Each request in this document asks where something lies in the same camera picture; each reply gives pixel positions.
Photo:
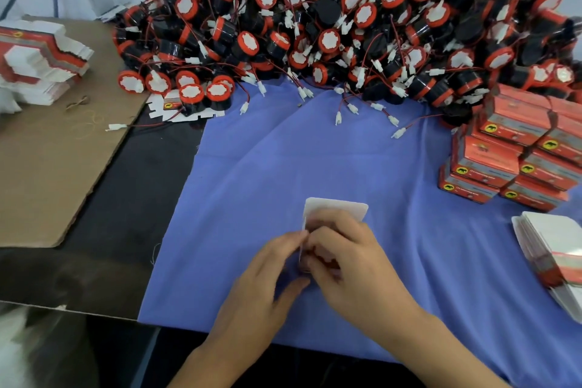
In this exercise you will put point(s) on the person's right hand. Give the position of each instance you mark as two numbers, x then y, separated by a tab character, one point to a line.
359	279

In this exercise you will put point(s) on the person's left hand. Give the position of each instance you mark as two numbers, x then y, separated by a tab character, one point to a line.
259	301

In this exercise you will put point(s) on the stack of paper boxes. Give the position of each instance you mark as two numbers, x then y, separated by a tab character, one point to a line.
555	251
41	60

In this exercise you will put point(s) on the pile of black red buzzers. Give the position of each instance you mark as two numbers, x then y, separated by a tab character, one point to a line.
345	19

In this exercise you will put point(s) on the person's left forearm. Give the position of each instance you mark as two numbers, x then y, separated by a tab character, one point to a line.
214	367

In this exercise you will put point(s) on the blue cloth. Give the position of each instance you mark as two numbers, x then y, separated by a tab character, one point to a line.
255	183

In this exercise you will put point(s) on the brown cardboard sheet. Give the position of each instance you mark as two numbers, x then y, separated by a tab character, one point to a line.
54	174

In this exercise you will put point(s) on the rubber band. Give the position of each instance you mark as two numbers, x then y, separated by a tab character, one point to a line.
78	102

